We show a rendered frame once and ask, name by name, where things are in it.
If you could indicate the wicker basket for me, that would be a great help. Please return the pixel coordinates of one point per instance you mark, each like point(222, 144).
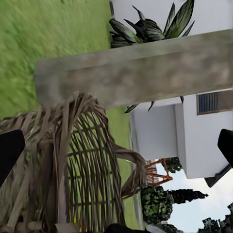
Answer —
point(48, 133)

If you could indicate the tree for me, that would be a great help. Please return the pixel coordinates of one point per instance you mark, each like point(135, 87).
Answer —
point(180, 196)
point(140, 73)
point(173, 164)
point(212, 226)

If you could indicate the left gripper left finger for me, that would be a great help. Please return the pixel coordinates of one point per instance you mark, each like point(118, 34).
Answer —
point(12, 145)

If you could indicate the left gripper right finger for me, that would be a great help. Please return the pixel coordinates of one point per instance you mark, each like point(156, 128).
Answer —
point(225, 144)

